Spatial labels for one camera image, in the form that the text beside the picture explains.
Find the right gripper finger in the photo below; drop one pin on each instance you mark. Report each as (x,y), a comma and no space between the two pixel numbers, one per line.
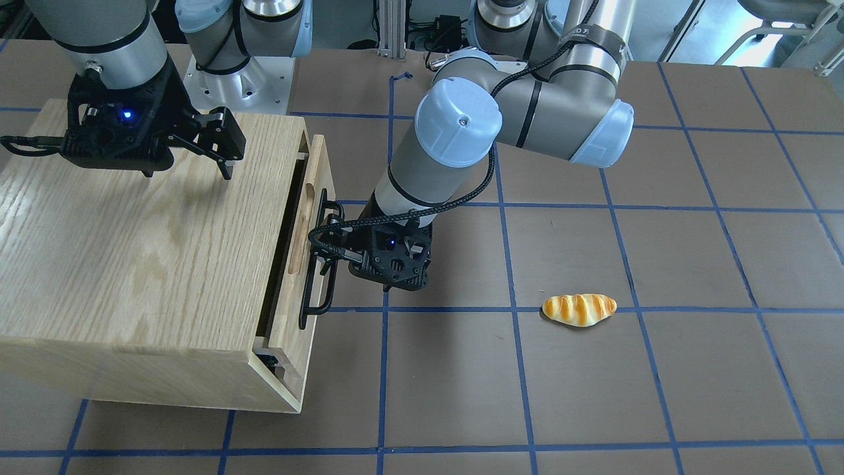
(215,134)

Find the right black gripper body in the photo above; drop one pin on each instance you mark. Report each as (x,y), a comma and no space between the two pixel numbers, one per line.
(177,105)

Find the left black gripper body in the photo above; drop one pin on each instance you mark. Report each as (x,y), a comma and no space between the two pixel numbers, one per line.
(330,212)

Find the wooden drawer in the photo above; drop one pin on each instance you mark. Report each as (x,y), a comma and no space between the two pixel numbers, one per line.
(283,348)

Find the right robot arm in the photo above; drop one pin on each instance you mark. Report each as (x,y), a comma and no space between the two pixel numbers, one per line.
(121,41)

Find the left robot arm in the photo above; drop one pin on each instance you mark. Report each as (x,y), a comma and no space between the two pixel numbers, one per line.
(540,75)

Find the wooden drawer cabinet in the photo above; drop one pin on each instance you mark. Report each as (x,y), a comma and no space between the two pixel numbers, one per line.
(125,288)

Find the toy bread loaf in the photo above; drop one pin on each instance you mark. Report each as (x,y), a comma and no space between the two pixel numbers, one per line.
(579,310)

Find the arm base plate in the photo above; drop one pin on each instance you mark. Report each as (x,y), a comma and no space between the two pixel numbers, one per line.
(263,86)

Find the aluminium frame post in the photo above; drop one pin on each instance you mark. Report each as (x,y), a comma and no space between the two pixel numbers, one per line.
(392,26)

